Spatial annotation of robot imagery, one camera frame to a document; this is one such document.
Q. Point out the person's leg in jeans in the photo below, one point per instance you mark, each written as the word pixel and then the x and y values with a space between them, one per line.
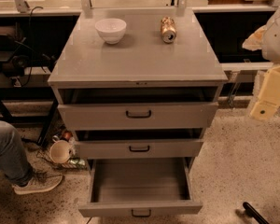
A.
pixel 13 160

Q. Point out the white ceramic bowl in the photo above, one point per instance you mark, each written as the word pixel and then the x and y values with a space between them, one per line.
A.
pixel 111 30

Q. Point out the grey drawer cabinet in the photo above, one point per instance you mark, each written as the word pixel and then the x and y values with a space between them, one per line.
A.
pixel 141 59

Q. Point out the grey top drawer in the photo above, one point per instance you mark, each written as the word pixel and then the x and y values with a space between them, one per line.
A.
pixel 138 108

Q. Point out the grey drawer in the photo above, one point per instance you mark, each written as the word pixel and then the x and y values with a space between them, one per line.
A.
pixel 128 144
pixel 139 188
pixel 138 108

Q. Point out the black machine on left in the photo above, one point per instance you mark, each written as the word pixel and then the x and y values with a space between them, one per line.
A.
pixel 17 59

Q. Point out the red brown cup on floor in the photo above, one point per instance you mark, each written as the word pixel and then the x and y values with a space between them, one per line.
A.
pixel 67 136

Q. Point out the grey bottom drawer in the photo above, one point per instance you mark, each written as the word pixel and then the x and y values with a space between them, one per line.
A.
pixel 139 188

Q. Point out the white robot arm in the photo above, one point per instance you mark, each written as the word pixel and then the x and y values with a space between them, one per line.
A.
pixel 267 40

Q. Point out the gold soda can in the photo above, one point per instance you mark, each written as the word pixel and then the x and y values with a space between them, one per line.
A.
pixel 168 30

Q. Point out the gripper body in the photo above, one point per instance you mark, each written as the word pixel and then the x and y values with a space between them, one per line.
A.
pixel 277 39

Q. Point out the grey sneaker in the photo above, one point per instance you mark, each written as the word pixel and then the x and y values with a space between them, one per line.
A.
pixel 39 183

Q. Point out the black rod on floor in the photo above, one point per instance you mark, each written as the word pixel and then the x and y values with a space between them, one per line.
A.
pixel 252 212

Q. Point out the grey middle drawer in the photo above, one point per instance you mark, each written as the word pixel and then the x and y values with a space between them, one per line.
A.
pixel 128 144

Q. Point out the cream mug on floor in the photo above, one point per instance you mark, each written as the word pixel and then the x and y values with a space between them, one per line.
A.
pixel 61 150

